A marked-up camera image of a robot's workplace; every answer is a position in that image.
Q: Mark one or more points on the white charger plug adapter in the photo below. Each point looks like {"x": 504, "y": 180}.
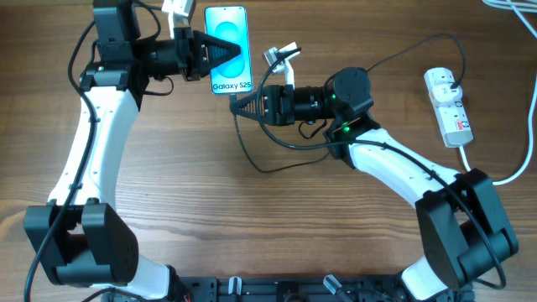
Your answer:
{"x": 443, "y": 95}

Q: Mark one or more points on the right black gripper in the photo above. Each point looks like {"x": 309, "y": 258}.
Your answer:
{"x": 280, "y": 99}

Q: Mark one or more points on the white power strip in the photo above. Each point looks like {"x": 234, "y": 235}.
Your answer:
{"x": 452, "y": 120}

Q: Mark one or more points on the teal screen Galaxy smartphone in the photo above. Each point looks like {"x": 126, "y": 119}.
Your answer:
{"x": 229, "y": 25}

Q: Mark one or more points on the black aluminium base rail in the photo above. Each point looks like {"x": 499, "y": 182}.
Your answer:
{"x": 361, "y": 289}

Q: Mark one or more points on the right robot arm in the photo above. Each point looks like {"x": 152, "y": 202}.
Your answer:
{"x": 464, "y": 228}

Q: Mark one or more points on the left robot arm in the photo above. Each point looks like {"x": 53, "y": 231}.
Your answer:
{"x": 78, "y": 237}

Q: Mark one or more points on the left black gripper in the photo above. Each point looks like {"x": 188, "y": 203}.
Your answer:
{"x": 185, "y": 41}

